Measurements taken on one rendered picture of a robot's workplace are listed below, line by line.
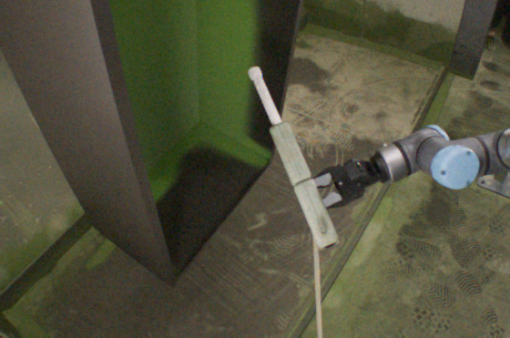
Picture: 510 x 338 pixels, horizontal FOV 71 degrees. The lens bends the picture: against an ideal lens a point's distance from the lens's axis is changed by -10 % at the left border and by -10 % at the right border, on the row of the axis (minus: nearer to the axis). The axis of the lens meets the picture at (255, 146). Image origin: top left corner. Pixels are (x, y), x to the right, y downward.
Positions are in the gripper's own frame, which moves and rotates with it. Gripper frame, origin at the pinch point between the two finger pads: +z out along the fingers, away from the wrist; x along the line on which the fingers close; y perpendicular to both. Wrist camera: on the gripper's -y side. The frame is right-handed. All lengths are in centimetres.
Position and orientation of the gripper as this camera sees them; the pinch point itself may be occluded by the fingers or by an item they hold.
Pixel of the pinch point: (305, 199)
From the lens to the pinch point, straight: 92.6
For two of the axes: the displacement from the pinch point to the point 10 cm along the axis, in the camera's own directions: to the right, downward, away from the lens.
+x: -3.6, -8.5, 3.9
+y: 1.8, 3.5, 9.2
